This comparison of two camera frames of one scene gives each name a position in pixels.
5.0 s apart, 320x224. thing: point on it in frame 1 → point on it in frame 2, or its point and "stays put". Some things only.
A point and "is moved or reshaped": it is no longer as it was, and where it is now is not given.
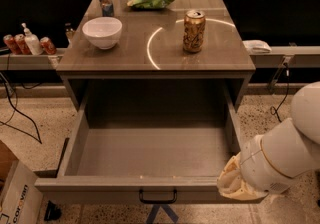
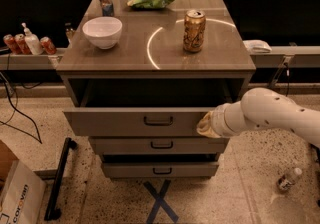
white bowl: x=103 y=32 stays put
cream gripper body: x=256 y=164 → x=218 y=122
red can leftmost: x=9 y=40 stays put
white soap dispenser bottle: x=32 y=41 stays put
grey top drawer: x=164 y=142 is moved or reshaped
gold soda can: x=194 y=30 stays put
